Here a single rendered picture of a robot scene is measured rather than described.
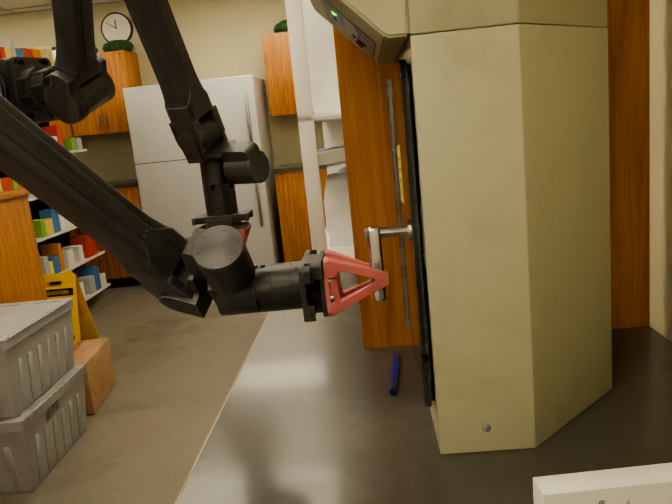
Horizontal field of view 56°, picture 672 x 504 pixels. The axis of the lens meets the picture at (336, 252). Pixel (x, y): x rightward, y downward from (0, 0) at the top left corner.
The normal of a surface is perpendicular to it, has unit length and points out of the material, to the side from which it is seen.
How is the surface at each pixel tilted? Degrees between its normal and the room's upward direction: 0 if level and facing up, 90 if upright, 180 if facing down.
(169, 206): 90
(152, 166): 90
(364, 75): 90
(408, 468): 0
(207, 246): 45
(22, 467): 95
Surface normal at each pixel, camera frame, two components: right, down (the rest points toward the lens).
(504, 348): -0.04, 0.21
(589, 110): 0.67, 0.08
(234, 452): -0.10, -0.97
